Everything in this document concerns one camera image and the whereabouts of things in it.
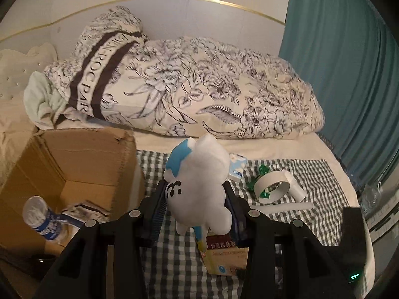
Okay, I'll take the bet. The green foil wrapper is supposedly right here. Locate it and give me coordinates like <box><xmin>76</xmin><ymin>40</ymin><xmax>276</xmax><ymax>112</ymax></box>
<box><xmin>248</xmin><ymin>165</ymin><xmax>283</xmax><ymax>198</ymax></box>

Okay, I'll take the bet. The white headboard with gold trim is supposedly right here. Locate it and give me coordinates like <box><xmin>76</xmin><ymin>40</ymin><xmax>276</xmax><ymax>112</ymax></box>
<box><xmin>0</xmin><ymin>0</ymin><xmax>287</xmax><ymax>69</ymax></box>

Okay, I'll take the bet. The black round object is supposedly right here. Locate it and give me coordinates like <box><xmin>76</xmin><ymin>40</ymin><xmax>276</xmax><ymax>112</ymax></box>
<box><xmin>31</xmin><ymin>254</ymin><xmax>57</xmax><ymax>268</ymax></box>

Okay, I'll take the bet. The light green cloth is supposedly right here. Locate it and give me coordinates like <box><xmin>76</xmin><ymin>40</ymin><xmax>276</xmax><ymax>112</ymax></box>
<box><xmin>24</xmin><ymin>71</ymin><xmax>74</xmax><ymax>130</ymax></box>

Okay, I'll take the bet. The teal curtain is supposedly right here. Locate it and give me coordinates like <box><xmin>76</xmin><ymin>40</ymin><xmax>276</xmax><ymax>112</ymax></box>
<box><xmin>279</xmin><ymin>0</ymin><xmax>399</xmax><ymax>187</ymax></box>

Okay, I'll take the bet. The pack of water bottles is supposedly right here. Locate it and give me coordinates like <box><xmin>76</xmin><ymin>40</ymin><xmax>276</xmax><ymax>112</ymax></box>
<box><xmin>358</xmin><ymin>184</ymin><xmax>384</xmax><ymax>212</ymax></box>

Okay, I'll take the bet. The blue and white tissue pack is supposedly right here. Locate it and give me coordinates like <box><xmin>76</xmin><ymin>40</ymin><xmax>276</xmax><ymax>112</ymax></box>
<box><xmin>227</xmin><ymin>152</ymin><xmax>248</xmax><ymax>181</ymax></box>

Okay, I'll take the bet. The white cylindrical bottle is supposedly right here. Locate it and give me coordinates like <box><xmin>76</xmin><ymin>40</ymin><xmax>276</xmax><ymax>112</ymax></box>
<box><xmin>282</xmin><ymin>170</ymin><xmax>306</xmax><ymax>202</ymax></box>

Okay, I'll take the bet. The white tape roll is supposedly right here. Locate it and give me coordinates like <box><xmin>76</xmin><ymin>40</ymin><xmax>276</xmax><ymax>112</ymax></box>
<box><xmin>253</xmin><ymin>171</ymin><xmax>292</xmax><ymax>204</ymax></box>

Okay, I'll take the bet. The red and yellow carton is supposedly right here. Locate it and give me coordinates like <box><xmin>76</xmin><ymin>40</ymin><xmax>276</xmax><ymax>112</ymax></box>
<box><xmin>196</xmin><ymin>232</ymin><xmax>250</xmax><ymax>276</ymax></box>

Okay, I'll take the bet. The grey checked cloth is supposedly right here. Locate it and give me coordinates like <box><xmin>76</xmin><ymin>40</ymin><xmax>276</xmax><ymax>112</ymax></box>
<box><xmin>135</xmin><ymin>149</ymin><xmax>362</xmax><ymax>299</ymax></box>

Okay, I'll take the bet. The white tape strip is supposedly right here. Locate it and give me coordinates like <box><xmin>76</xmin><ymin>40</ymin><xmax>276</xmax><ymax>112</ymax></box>
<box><xmin>249</xmin><ymin>201</ymin><xmax>314</xmax><ymax>214</ymax></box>

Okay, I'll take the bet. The black packet with white label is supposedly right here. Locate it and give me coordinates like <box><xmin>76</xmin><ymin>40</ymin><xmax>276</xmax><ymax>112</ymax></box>
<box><xmin>61</xmin><ymin>201</ymin><xmax>111</xmax><ymax>225</ymax></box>

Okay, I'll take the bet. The floral print duvet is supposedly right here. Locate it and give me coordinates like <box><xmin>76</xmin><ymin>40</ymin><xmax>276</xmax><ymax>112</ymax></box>
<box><xmin>44</xmin><ymin>5</ymin><xmax>325</xmax><ymax>139</ymax></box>

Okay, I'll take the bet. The white and blue plush toy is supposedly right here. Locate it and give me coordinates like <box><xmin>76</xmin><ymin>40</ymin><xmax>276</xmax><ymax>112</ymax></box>
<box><xmin>164</xmin><ymin>133</ymin><xmax>233</xmax><ymax>251</ymax></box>

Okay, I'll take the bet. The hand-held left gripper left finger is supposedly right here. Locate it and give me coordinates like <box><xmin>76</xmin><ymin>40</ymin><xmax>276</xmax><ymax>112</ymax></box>
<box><xmin>33</xmin><ymin>179</ymin><xmax>169</xmax><ymax>299</ymax></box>

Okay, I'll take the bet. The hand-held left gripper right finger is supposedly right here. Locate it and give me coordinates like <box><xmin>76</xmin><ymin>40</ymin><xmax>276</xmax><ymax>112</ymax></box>
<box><xmin>223</xmin><ymin>182</ymin><xmax>356</xmax><ymax>299</ymax></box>

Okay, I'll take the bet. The cardboard box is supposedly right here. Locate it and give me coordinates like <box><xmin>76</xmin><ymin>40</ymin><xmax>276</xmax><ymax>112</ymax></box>
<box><xmin>0</xmin><ymin>128</ymin><xmax>146</xmax><ymax>275</ymax></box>

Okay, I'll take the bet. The clear plastic bottle blue label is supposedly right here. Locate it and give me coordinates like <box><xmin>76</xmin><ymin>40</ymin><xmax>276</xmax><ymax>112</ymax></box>
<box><xmin>23</xmin><ymin>196</ymin><xmax>71</xmax><ymax>243</ymax></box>

